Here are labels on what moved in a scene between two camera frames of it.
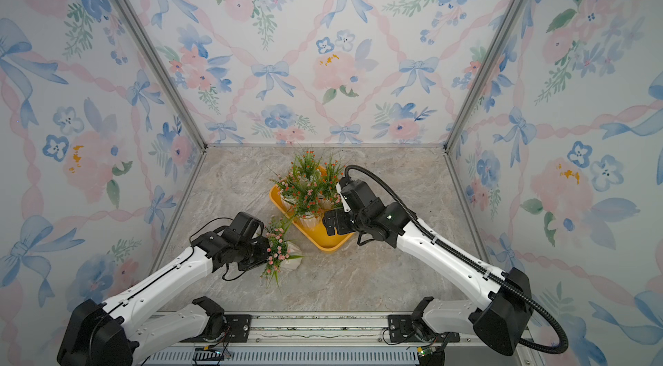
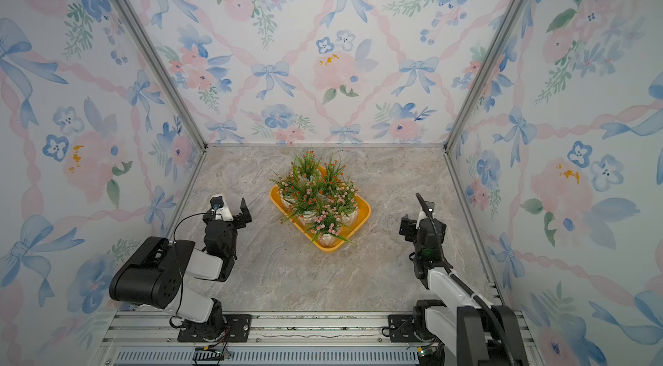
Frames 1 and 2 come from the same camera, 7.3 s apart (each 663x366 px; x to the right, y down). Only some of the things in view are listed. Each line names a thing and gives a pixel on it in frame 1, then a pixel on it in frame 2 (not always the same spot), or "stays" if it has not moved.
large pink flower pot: [282, 255] → [327, 230]
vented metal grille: [290, 357] stays
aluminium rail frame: [319, 331] stays
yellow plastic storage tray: [316, 232] stays
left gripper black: [264, 242] → [247, 217]
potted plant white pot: [306, 169] stays
